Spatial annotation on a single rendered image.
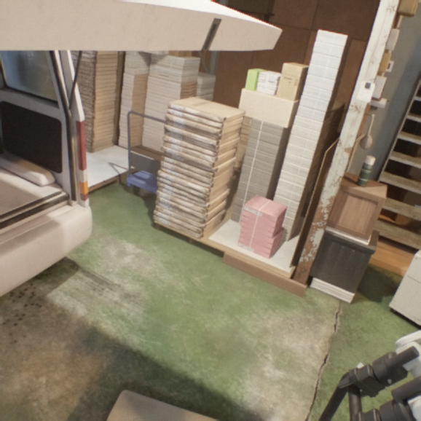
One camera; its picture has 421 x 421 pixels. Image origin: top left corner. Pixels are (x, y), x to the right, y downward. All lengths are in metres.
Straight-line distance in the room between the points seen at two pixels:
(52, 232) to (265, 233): 1.56
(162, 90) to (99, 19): 3.96
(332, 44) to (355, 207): 1.15
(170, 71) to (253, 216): 2.23
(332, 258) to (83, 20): 2.53
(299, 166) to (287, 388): 1.67
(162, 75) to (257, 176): 1.95
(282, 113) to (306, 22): 3.97
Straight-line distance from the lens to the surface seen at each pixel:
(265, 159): 3.17
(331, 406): 1.60
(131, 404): 1.85
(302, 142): 3.06
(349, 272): 2.95
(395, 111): 3.40
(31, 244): 2.19
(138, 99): 4.73
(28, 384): 2.19
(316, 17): 6.86
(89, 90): 4.38
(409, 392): 1.20
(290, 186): 3.17
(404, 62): 3.37
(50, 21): 0.64
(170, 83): 4.56
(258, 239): 3.02
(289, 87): 3.05
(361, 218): 2.77
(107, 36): 0.72
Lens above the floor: 1.74
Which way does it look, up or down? 28 degrees down
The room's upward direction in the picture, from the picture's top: 10 degrees clockwise
